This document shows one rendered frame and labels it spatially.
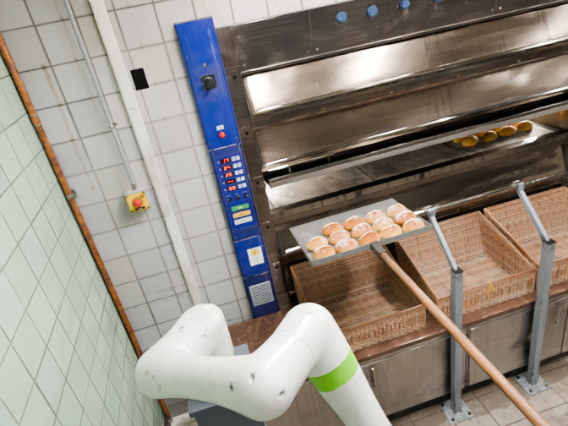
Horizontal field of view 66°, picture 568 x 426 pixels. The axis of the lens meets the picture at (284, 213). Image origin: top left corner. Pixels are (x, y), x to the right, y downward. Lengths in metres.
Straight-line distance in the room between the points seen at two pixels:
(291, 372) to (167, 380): 0.35
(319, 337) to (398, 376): 1.53
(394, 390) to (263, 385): 1.69
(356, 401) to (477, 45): 1.92
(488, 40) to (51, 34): 2.00
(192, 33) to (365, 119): 0.92
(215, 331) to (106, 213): 1.13
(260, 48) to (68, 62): 0.80
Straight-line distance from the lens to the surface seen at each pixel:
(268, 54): 2.08
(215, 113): 2.03
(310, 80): 2.13
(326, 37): 2.15
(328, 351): 0.96
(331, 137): 2.21
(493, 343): 2.65
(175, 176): 2.13
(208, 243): 2.29
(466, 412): 2.79
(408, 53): 2.32
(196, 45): 1.99
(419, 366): 2.46
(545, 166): 3.03
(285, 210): 2.28
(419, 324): 2.34
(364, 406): 1.05
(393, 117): 2.33
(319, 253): 1.82
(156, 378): 1.16
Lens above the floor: 2.21
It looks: 27 degrees down
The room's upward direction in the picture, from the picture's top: 11 degrees counter-clockwise
